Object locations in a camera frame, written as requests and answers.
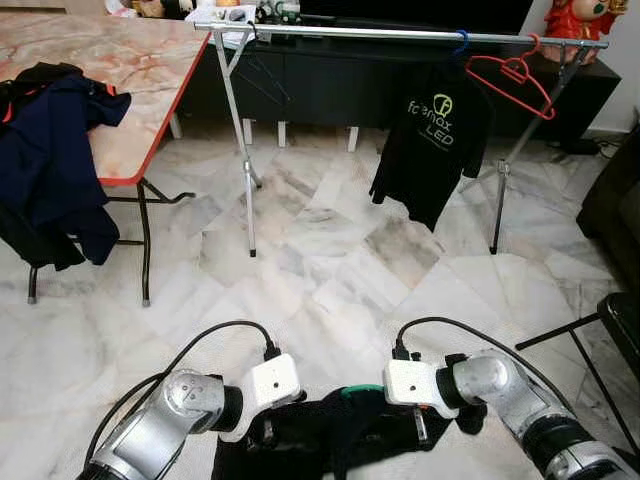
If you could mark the black knit garment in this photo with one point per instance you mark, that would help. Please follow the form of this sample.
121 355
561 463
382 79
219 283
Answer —
340 440

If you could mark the green plastic hanger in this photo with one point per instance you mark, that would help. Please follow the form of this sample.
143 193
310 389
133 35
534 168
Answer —
362 389

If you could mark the red plastic hanger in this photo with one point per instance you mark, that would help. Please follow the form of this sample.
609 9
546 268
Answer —
513 70

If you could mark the blue hanger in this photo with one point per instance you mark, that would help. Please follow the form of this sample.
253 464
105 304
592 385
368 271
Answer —
466 38

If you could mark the black T-shirt with logo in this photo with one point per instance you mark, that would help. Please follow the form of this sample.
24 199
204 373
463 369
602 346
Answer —
425 165

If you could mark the dark sofa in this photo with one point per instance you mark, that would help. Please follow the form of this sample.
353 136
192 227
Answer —
612 200

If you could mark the black TV cabinet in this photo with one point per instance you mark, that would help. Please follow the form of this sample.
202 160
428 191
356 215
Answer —
320 90

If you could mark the navy blue garment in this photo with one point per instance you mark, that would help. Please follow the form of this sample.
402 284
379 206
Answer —
50 160

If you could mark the silver metal clothes rack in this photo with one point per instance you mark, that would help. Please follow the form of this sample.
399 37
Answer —
350 33

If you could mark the white paper stack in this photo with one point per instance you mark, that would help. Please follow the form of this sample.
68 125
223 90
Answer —
222 25

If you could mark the black television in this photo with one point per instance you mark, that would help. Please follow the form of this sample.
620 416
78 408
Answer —
420 10

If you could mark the red figurine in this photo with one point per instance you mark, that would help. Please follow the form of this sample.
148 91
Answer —
580 18

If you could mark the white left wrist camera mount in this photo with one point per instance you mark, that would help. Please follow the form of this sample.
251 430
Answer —
272 378

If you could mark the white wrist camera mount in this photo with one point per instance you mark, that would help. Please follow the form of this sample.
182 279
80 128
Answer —
272 378
410 380

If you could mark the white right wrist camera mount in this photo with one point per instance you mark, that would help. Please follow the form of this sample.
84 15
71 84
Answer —
410 380

